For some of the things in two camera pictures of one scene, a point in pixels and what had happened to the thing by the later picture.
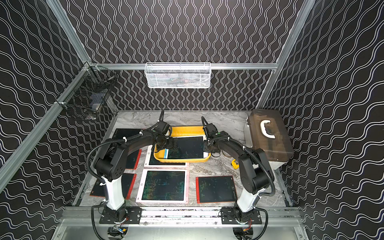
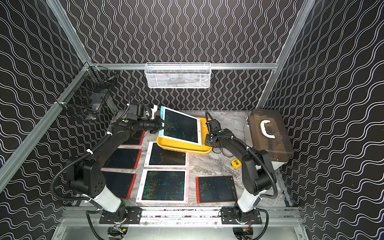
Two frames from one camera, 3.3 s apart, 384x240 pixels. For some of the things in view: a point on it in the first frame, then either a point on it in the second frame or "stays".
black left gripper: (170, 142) -> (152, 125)
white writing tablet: (150, 161) stays
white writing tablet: (164, 186) stays
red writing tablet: (215, 189) stays
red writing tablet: (128, 180) stays
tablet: (188, 147) -> (185, 128)
